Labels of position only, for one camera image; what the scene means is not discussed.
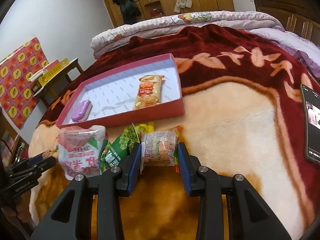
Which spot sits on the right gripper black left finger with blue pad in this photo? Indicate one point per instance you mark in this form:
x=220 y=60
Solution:
x=70 y=215

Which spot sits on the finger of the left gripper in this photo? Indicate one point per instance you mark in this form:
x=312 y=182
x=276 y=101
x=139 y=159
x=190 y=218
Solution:
x=38 y=169
x=30 y=161

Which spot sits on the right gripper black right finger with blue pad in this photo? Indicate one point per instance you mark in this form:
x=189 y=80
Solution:
x=249 y=216

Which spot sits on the white pink jelly drink pouch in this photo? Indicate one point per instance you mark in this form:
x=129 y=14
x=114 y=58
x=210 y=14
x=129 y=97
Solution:
x=79 y=150

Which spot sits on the purple mint tin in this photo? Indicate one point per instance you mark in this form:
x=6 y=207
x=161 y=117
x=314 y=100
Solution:
x=81 y=111

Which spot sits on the clear colourful candy packet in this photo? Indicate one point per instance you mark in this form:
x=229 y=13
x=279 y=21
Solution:
x=159 y=148

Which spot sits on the yellow rice cracker packet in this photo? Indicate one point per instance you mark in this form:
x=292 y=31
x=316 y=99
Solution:
x=149 y=91

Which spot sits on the red yellow patterned board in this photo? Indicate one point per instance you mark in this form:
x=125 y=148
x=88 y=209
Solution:
x=16 y=69

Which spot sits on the small wooden side table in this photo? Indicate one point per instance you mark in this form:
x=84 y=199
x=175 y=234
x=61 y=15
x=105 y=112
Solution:
x=40 y=92

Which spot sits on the green snack packet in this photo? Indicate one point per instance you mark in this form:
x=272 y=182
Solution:
x=111 y=154

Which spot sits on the yellow gift box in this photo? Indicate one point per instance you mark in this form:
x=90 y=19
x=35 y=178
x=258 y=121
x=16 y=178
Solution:
x=52 y=70

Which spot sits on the yellow small snack packet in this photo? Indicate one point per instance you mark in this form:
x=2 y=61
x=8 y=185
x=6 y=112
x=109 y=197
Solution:
x=145 y=127

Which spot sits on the red cream floral blanket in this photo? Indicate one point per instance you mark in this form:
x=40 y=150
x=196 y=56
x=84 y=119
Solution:
x=242 y=114

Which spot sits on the black smartphone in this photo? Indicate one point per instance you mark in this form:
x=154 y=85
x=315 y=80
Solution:
x=310 y=99

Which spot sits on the pink shallow box lid tray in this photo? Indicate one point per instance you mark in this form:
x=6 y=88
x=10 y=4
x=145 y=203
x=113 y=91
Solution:
x=113 y=95

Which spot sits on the pink checked folded quilt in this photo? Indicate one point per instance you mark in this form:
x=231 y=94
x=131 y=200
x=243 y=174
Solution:
x=255 y=22

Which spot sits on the dark hanging jacket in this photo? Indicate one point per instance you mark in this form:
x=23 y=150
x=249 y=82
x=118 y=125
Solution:
x=129 y=10

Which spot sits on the dark wooden headboard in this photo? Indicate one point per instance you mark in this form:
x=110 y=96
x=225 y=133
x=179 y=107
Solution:
x=296 y=16

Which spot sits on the white hanging cloth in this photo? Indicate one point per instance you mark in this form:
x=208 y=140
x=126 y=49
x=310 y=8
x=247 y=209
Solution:
x=181 y=4

